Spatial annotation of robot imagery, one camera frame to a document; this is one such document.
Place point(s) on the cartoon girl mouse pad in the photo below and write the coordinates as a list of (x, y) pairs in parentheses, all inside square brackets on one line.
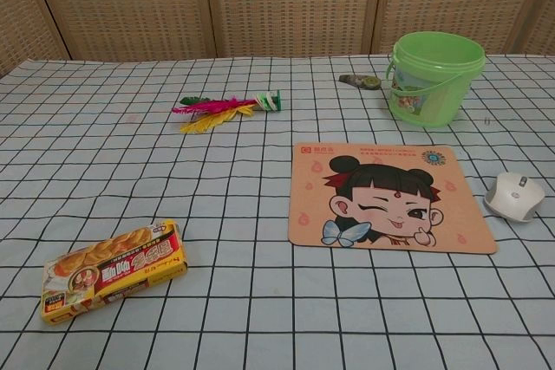
[(390, 201)]

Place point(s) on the checked grey tablecloth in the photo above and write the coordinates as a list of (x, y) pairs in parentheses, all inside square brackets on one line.
[(217, 214)]

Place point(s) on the white computer mouse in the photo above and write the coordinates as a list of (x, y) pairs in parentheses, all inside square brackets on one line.
[(511, 201)]

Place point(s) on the small grey green-capped object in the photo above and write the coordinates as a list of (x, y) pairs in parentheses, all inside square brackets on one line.
[(362, 81)]

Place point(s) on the colourful feather shuttlecock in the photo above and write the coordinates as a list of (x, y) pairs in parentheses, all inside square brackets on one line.
[(225, 110)]

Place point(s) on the green plastic bucket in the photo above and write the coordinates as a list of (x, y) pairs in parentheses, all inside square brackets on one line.
[(429, 88)]

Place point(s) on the woven rattan folding screen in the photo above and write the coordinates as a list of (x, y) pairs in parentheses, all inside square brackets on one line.
[(277, 1)]

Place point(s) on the yellow curry box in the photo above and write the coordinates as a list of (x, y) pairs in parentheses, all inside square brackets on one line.
[(117, 270)]

